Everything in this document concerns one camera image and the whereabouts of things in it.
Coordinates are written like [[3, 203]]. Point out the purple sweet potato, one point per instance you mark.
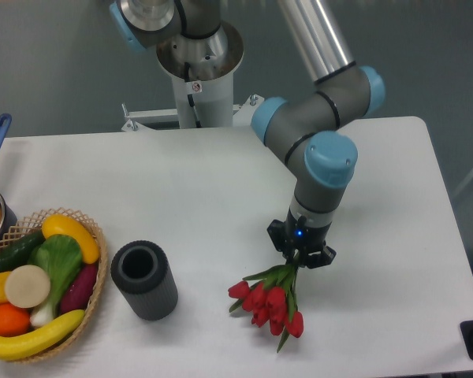
[[79, 292]]

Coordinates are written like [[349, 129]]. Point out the dark grey ribbed vase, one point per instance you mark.
[[141, 272]]

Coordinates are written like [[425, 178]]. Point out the yellow banana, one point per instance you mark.
[[26, 345]]

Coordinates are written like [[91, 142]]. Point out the red tulip bouquet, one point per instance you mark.
[[270, 297]]

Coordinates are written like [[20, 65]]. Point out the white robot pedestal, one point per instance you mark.
[[201, 73]]

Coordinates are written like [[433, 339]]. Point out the woven wicker basket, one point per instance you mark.
[[33, 223]]

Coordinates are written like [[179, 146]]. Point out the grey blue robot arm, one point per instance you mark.
[[305, 137]]

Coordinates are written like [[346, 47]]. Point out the green bok choy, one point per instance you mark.
[[60, 258]]

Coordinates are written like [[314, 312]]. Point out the orange fruit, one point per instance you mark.
[[14, 321]]

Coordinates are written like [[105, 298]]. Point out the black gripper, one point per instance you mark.
[[296, 234]]

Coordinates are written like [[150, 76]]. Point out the beige round disc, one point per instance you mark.
[[27, 286]]

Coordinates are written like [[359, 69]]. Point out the green cucumber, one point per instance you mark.
[[18, 253]]

